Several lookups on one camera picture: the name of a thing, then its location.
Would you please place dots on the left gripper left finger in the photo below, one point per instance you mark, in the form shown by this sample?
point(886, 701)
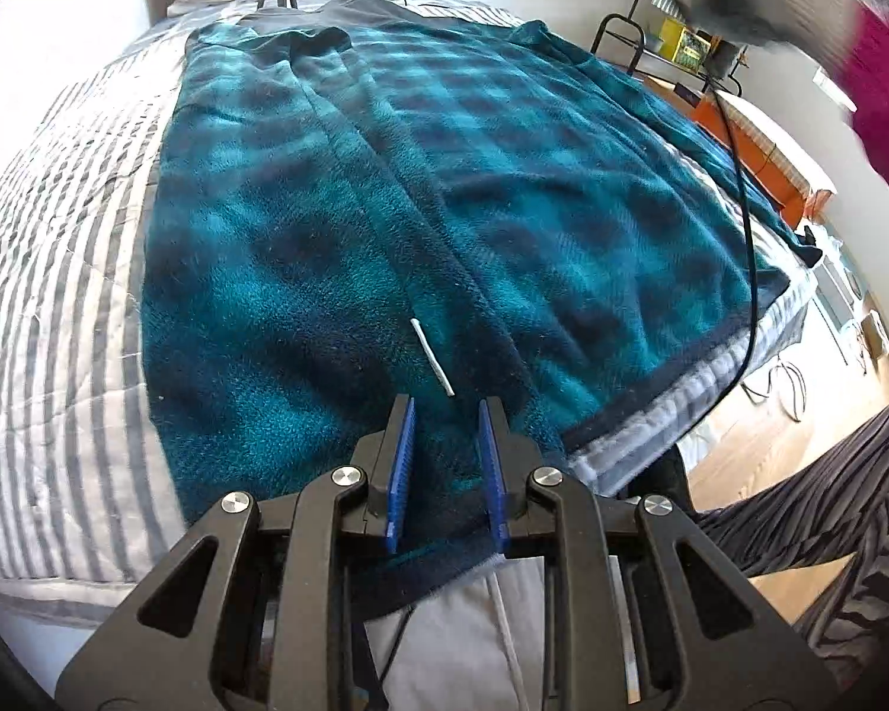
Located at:
point(385, 458)

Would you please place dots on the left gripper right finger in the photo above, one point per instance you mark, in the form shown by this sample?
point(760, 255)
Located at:
point(507, 459)

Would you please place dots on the teal plaid fleece jacket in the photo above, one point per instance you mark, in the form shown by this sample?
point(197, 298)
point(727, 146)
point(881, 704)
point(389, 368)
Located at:
point(360, 203)

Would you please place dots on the pink sleeve forearm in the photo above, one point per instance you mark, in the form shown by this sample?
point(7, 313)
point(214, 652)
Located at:
point(865, 79)

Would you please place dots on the striped grey white quilt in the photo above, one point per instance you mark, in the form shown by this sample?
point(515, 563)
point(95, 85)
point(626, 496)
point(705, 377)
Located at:
point(87, 501)

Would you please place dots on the orange wooden furniture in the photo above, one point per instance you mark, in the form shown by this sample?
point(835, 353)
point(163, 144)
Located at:
point(797, 183)

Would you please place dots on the black metal rack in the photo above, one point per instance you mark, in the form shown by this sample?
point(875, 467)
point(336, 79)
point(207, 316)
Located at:
point(636, 31)

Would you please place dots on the yellow box on rack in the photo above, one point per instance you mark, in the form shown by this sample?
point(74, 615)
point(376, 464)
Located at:
point(682, 46)

